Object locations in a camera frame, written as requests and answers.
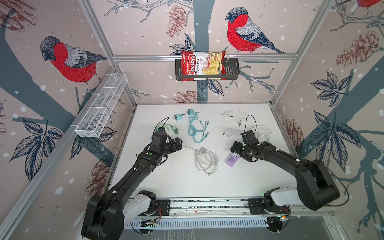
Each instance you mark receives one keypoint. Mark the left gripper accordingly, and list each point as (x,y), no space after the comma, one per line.
(179,144)

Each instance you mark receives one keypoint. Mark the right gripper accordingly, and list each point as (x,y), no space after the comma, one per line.
(236,149)

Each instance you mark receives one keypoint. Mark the white charger adapter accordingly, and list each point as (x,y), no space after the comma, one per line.
(227,115)
(228,132)

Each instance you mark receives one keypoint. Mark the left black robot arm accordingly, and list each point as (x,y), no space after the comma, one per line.
(132,183)

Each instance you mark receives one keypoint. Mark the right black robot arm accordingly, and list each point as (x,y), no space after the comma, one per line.
(315,186)

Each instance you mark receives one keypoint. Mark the green charger adapter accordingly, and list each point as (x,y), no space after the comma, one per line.
(174,129)

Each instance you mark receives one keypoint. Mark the teal charger adapter near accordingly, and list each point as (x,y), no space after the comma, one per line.
(178,117)

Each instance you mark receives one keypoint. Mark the teal charger adapter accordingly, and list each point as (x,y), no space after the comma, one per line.
(191,113)
(178,117)

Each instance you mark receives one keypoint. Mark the teal charger adapter far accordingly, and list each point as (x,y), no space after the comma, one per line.
(191,113)

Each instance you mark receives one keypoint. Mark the red cassava chips bag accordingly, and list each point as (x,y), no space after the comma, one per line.
(202,63)

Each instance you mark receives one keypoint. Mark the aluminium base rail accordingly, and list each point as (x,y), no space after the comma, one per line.
(147,213)

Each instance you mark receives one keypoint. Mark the black wall basket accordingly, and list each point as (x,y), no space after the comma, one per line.
(230,65)

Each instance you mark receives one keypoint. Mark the white wire wall basket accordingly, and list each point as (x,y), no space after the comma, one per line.
(99,112)

